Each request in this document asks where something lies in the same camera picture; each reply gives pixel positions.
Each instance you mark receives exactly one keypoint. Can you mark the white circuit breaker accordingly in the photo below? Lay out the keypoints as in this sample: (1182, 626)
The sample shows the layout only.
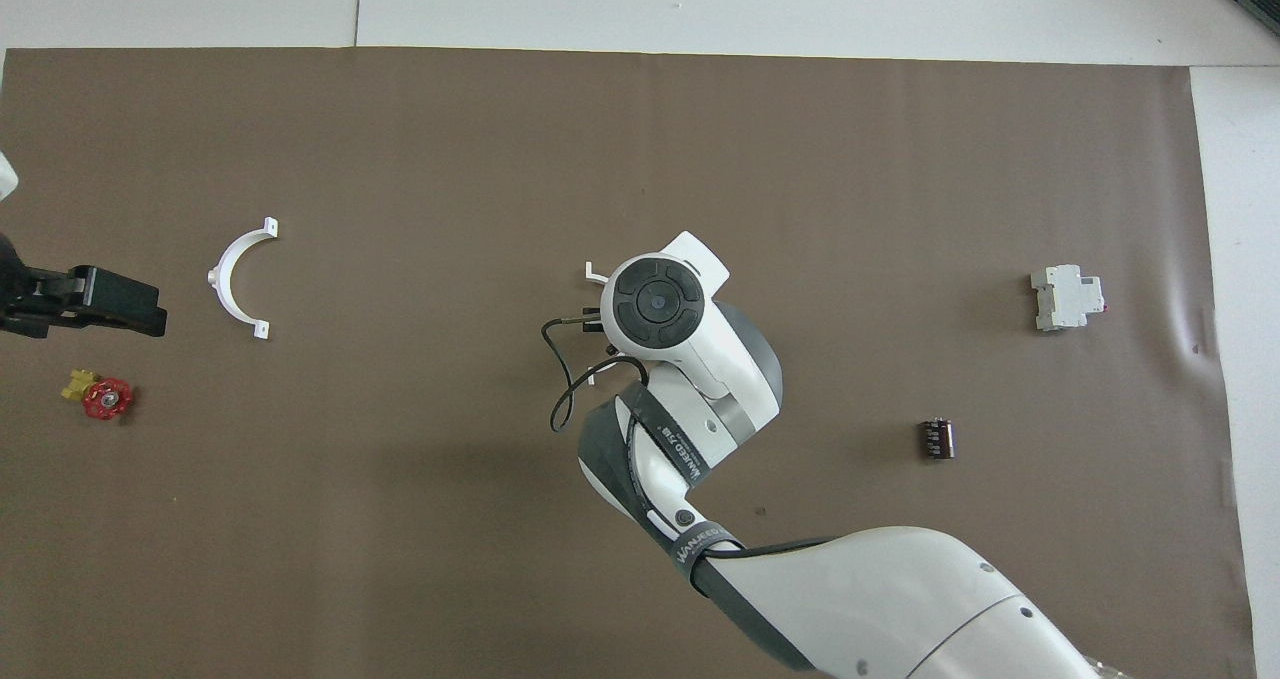
(1065, 299)

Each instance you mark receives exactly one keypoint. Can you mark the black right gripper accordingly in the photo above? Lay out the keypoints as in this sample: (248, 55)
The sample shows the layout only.
(594, 321)

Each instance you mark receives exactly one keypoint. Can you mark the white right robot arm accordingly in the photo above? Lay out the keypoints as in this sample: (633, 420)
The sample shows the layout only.
(900, 599)

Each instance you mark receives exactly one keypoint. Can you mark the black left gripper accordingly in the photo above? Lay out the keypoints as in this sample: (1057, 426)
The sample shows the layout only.
(30, 299)

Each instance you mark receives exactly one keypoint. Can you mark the brown paper mat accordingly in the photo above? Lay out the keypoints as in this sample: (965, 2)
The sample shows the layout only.
(400, 159)

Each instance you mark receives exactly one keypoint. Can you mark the red handwheel brass valve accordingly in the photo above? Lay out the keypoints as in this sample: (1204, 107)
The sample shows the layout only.
(106, 397)

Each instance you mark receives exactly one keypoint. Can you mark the white half pipe clamp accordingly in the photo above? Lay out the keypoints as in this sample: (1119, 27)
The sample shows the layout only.
(220, 279)
(597, 278)

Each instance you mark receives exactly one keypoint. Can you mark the black cylindrical capacitor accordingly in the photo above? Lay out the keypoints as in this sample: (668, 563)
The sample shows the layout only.
(937, 439)

